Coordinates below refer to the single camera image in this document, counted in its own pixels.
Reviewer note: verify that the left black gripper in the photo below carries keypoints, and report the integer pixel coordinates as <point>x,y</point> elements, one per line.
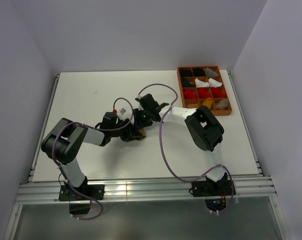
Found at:
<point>131,133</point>

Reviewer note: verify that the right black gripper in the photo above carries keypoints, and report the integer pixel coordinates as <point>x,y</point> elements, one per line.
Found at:
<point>138,121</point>

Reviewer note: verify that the brown sock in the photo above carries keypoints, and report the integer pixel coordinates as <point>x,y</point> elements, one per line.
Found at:
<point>142,134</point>

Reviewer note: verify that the mustard yellow striped sock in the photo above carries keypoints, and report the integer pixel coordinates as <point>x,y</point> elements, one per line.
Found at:
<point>208,102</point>

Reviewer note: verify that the tan sock with red cuff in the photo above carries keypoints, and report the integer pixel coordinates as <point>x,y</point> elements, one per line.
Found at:
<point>222,104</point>

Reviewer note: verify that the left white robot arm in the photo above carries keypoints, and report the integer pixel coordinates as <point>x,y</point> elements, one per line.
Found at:
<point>64,141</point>

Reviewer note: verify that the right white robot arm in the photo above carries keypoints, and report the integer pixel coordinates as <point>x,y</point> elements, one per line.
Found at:
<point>204,129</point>

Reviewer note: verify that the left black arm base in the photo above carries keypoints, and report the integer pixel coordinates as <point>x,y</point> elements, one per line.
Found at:
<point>81,199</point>

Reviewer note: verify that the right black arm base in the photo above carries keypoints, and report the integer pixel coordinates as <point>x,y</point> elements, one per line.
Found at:
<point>220,192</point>

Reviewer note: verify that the red rolled sock left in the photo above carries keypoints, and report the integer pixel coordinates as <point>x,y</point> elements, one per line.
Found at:
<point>188,94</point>

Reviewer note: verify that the red rolled sock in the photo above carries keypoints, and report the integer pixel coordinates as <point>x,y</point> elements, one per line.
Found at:
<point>203,93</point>
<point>188,94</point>
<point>218,93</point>

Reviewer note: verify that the black rolled sock middle-left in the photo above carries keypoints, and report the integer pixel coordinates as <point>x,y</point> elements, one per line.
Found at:
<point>186,83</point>

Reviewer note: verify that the black rolled sock back-left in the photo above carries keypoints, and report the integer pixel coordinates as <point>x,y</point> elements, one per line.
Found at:
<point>185,73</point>

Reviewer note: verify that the red rolled sock middle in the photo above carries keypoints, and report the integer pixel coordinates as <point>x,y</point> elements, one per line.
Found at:
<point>203,93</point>

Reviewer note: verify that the orange compartment organizer box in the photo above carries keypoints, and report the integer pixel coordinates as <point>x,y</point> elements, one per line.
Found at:
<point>196,103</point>

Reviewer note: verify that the white rolled sock middle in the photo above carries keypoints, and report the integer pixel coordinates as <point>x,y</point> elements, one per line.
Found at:
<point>201,84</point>

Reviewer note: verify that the white rolled sock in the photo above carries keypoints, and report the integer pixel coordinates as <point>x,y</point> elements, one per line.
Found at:
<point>201,84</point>
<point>214,83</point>

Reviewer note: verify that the black rolled sock back-middle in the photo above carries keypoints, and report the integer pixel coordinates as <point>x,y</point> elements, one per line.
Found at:
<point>198,72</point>

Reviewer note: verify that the white rolled sock right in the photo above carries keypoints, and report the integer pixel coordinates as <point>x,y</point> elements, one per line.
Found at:
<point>214,83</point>

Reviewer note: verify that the red rolled sock right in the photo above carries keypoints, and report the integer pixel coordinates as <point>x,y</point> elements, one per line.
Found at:
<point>218,93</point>

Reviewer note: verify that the grey rolled sock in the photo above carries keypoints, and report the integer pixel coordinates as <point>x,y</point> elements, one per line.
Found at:
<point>211,73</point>

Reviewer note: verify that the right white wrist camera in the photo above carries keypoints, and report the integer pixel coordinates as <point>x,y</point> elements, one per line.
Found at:
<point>138,97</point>

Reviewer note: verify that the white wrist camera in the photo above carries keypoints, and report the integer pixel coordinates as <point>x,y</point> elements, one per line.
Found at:
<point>138,97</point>
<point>120,113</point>

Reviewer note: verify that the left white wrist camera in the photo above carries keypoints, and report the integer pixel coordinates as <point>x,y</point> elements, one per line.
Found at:
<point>120,113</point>

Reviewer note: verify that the aluminium frame rail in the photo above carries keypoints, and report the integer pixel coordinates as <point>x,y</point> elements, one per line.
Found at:
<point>165,189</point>

